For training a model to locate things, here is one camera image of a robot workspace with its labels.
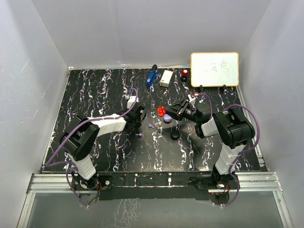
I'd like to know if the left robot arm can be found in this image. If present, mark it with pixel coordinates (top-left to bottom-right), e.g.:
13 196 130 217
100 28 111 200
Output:
59 104 146 190

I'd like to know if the orange earbud charging case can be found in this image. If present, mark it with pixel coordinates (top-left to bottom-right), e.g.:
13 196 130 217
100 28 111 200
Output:
157 106 166 117

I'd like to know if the white whiteboard wooden frame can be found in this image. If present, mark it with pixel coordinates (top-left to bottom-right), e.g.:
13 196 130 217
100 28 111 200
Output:
190 52 239 87

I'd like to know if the blue black stapler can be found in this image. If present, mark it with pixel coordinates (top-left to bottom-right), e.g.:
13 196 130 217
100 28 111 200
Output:
146 64 158 87

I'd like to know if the white rectangular box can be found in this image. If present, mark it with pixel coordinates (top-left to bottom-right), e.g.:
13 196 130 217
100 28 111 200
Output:
160 70 173 87

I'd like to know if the red emergency stop button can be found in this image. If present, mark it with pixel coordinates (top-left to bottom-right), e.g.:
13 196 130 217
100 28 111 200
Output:
181 69 189 81

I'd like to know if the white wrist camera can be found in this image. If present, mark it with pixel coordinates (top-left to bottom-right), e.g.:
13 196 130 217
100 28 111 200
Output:
188 94 198 105
125 95 139 109

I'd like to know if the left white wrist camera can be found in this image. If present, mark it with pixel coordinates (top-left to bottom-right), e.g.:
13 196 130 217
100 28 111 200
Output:
125 95 139 109

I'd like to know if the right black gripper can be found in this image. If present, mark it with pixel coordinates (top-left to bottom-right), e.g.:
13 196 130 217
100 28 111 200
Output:
164 99 200 124

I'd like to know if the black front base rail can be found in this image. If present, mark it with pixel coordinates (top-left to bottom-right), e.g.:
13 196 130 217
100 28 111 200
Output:
71 171 240 201

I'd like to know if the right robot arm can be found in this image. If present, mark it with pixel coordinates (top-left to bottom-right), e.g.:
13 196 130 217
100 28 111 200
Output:
164 99 256 189

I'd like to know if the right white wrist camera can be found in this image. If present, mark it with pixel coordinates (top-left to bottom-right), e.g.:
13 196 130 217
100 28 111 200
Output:
188 94 198 105

